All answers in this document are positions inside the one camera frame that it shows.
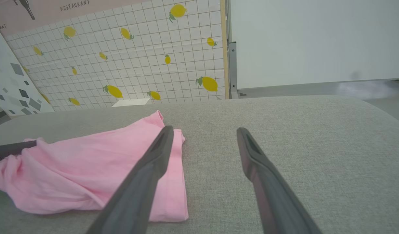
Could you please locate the grey metal stand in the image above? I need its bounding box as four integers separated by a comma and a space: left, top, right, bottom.
226, 0, 248, 99

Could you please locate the pink restaurant poster panel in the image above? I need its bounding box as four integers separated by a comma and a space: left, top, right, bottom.
0, 0, 148, 36

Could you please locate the white box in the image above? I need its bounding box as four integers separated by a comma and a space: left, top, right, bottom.
112, 98, 151, 107

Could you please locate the lemon print partition screen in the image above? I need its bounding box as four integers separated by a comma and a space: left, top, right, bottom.
4, 0, 230, 112

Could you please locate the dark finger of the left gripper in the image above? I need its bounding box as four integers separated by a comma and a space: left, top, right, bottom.
0, 140, 37, 164

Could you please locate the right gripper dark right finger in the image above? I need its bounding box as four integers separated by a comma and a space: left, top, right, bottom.
237, 127, 322, 234

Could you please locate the white grey geometric pattern panel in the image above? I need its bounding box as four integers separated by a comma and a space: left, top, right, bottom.
0, 19, 55, 117

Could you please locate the pink cloth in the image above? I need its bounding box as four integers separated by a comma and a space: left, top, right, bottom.
0, 110, 189, 223

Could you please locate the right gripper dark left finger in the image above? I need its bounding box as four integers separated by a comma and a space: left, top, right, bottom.
86, 125, 174, 234

